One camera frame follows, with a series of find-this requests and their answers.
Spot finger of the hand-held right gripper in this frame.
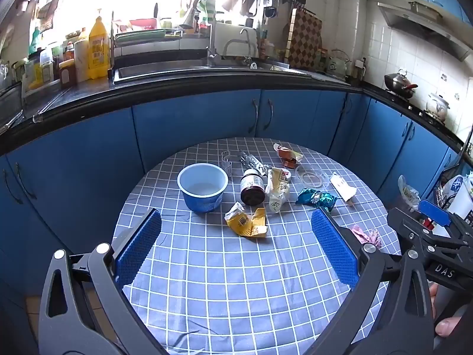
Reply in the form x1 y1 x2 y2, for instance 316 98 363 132
419 199 473 238
387 207 470 259

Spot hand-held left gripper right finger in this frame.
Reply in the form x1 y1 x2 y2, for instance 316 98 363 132
310 207 437 355

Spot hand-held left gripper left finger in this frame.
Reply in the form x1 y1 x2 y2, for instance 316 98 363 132
39 208 163 355

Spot clear plastic lid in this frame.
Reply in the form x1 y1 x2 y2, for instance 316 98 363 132
295 165 331 191

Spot cream snack packet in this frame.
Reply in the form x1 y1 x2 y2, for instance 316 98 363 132
264 166 292 213

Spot person's right hand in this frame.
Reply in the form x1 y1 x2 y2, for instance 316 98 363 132
429 281 473 337

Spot white printed bag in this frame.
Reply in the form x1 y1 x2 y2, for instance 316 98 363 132
443 172 473 226

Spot clear plastic bag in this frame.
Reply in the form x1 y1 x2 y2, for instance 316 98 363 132
397 175 421 208

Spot pink crumpled wrapper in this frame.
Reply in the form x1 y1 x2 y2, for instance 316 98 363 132
350 225 383 248

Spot teal foil wrapper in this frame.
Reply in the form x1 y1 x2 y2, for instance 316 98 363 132
296 188 338 212

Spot white paper packet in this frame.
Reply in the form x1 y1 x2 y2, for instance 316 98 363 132
329 172 358 206

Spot round table with checked cloth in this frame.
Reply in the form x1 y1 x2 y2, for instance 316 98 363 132
111 138 403 355

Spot yellow crumpled wrapper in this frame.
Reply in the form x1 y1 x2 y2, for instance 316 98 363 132
225 201 268 238

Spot dark glass jar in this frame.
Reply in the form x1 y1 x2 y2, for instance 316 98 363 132
240 168 266 206

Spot white clay pot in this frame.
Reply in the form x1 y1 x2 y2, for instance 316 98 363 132
426 93 451 121

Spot red brown wrapper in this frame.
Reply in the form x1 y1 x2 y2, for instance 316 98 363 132
273 142 304 168

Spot clear plastic wrapper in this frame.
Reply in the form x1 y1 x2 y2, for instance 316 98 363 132
236 150 268 176

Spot blue base cabinets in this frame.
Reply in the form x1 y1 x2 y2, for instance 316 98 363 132
0 89 462 304

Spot steel wok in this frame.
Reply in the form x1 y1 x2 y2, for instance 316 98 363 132
384 68 418 99

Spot black kitchen countertop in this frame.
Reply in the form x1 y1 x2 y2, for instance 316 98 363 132
0 68 473 156

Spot steel kitchen sink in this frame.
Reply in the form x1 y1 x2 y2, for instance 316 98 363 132
113 59 311 84

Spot brown sauce bottle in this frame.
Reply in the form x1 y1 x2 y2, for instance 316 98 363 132
58 59 78 87

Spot steel range hood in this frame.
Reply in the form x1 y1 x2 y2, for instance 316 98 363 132
377 1 473 62

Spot white plastic bottle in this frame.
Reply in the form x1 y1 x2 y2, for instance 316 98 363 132
74 39 89 82

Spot yellow detergent bottle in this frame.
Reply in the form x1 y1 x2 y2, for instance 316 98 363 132
88 15 111 80

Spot green dish drainer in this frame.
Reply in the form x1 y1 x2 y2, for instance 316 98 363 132
114 28 183 49

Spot checkered cutting board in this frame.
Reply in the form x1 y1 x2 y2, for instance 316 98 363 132
286 9 323 70

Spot steel faucet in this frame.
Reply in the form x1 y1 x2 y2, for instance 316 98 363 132
223 28 255 60

